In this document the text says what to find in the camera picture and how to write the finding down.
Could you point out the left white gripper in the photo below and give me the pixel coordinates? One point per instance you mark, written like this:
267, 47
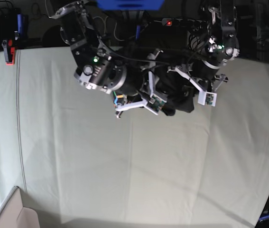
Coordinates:
215, 83

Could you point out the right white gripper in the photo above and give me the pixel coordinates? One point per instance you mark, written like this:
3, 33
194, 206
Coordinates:
134, 84

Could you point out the black t-shirt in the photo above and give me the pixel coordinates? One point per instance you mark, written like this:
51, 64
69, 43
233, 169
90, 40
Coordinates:
179, 102

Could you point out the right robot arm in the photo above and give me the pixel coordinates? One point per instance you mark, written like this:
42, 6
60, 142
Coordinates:
90, 48

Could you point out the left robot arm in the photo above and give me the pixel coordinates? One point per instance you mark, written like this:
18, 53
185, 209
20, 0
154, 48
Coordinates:
195, 69

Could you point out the white power strip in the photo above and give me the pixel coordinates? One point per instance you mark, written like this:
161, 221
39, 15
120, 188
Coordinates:
178, 22

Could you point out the green table cloth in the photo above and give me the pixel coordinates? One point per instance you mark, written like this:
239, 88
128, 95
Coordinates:
78, 165

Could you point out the blue box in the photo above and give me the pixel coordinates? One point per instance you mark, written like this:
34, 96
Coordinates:
130, 4

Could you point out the red black clamp left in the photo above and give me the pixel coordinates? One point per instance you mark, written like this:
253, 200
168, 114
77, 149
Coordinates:
9, 51

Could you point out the cardboard box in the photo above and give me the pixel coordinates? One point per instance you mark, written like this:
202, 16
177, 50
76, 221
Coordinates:
14, 215

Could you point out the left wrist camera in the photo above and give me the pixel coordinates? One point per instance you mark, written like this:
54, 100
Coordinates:
207, 98

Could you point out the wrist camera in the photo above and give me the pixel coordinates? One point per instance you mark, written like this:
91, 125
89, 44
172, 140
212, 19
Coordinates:
207, 98
155, 104

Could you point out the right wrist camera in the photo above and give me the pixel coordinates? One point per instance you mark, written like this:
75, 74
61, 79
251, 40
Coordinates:
155, 104

